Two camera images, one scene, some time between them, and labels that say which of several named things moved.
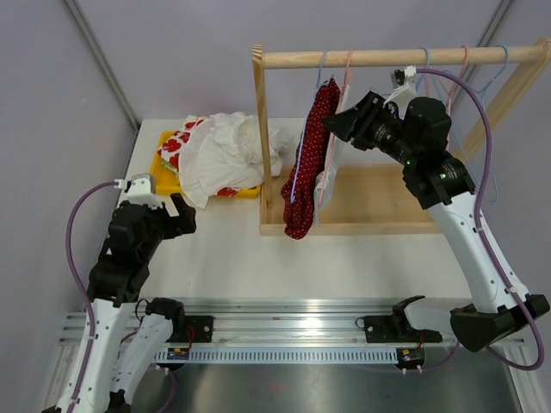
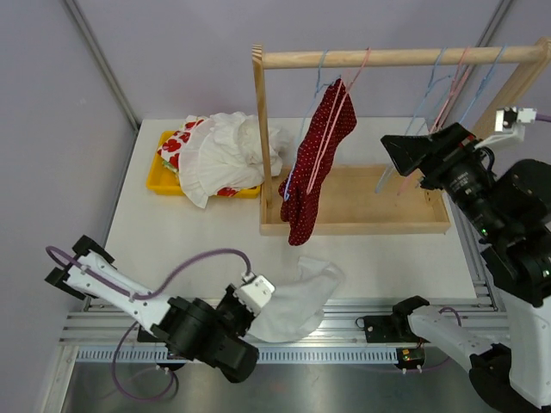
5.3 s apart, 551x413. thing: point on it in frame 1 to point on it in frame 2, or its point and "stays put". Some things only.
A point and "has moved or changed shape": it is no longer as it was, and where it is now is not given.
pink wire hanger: x=449 y=95 to x=416 y=107
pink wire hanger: x=349 y=67 has moved or changed shape
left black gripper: x=186 y=214 to x=231 y=298
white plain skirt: x=329 y=179 to x=298 y=305
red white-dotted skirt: x=298 y=190 stays put
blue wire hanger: x=479 y=93 to x=465 y=115
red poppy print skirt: x=170 y=149 stays put
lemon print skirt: x=170 y=167 stays put
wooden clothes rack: x=373 y=200 stays put
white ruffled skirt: x=221 y=153 stays put
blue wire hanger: x=429 y=61 to x=426 y=89
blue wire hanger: x=306 y=123 has moved or changed shape
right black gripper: x=358 y=127 to x=414 y=151
